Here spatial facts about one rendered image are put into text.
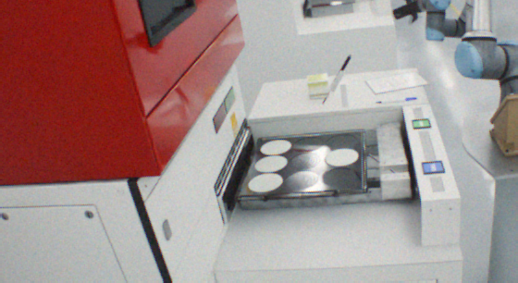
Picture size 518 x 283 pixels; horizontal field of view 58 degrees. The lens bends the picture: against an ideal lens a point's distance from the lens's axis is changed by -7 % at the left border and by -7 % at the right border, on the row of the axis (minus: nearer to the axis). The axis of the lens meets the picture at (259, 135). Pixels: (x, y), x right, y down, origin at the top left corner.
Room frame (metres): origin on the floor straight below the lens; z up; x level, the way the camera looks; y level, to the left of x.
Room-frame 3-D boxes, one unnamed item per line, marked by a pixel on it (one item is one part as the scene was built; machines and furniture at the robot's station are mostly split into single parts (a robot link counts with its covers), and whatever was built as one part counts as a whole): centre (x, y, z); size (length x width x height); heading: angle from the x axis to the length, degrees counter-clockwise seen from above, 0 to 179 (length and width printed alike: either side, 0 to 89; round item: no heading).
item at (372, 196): (1.21, -0.15, 0.84); 0.50 x 0.02 x 0.03; 75
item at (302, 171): (1.34, -0.12, 0.90); 0.34 x 0.34 x 0.01; 75
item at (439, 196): (1.18, -0.46, 0.89); 0.55 x 0.09 x 0.14; 165
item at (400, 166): (1.21, -0.36, 0.89); 0.08 x 0.03 x 0.03; 75
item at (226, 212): (1.38, 0.08, 0.89); 0.44 x 0.02 x 0.10; 165
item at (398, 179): (1.13, -0.34, 0.89); 0.08 x 0.03 x 0.03; 75
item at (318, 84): (1.69, -0.25, 1.00); 0.07 x 0.07 x 0.07; 79
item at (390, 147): (1.29, -0.38, 0.87); 0.36 x 0.08 x 0.03; 165
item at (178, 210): (1.21, 0.14, 1.02); 0.82 x 0.03 x 0.40; 165
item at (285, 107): (1.69, -0.31, 0.89); 0.62 x 0.35 x 0.14; 75
